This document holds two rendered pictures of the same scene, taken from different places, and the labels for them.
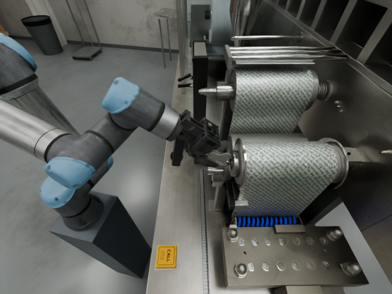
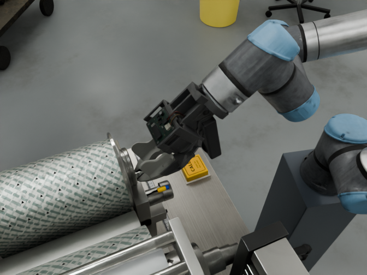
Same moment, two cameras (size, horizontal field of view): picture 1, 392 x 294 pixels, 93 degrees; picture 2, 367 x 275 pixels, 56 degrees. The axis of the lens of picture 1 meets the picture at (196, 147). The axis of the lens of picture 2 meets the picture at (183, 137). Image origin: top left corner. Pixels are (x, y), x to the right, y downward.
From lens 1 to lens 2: 0.74 m
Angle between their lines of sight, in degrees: 81
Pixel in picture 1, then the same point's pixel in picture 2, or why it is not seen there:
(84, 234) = (299, 155)
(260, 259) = not seen: hidden behind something
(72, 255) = (355, 241)
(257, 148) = (93, 157)
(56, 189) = (343, 121)
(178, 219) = (202, 211)
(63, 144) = (289, 29)
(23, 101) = not seen: outside the picture
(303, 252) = not seen: hidden behind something
